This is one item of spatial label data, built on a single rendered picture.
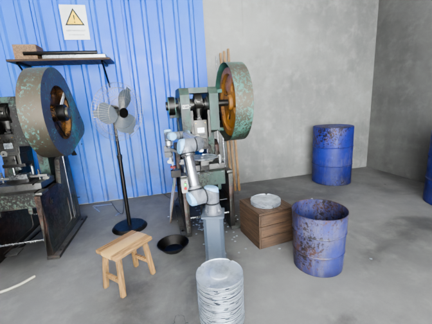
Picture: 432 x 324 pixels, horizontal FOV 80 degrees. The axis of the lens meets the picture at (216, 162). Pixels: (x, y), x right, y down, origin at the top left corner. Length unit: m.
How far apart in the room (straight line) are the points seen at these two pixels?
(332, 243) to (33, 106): 2.53
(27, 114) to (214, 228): 1.74
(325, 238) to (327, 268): 0.26
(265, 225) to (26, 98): 2.25
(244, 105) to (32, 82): 1.79
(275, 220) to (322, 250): 0.54
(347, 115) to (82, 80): 4.22
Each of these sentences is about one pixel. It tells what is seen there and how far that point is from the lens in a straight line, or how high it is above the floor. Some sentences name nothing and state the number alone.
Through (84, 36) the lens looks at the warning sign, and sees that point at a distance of 4.02.
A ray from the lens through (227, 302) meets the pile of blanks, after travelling 1.68.
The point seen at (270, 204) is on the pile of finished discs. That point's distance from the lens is 2.48.
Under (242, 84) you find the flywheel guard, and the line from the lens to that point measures 2.52.
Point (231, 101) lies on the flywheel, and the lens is 2.79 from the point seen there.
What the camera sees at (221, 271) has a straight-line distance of 1.73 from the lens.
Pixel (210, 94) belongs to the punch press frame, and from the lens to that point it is 2.69.
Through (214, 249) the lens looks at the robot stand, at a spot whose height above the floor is 0.16.
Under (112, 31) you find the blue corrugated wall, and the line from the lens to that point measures 3.98.
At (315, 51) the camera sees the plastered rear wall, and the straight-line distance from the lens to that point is 4.75.
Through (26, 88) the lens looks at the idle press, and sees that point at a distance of 2.61.
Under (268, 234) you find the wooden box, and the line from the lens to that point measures 2.50.
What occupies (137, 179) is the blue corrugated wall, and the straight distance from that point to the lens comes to 4.03.
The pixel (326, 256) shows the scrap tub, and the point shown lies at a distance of 2.18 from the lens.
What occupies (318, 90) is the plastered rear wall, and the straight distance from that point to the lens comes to 4.75.
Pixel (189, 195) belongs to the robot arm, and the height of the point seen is 0.66.
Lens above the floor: 1.34
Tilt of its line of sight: 13 degrees down
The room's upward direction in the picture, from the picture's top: 3 degrees counter-clockwise
